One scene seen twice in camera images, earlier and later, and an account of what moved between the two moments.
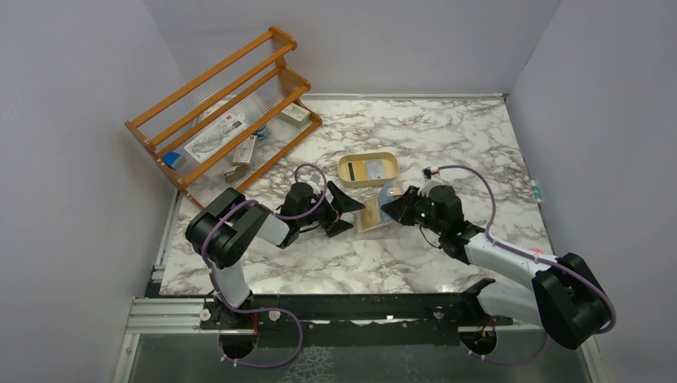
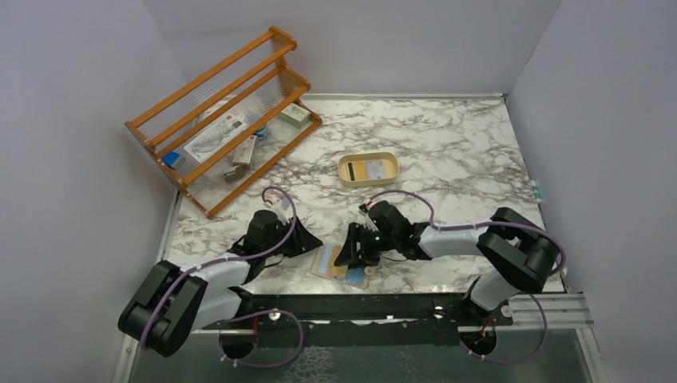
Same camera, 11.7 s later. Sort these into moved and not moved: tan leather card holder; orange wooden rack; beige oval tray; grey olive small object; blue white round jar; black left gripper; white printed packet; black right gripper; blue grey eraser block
Moved: tan leather card holder; black left gripper; black right gripper
Not moved: blue white round jar; orange wooden rack; grey olive small object; white printed packet; blue grey eraser block; beige oval tray
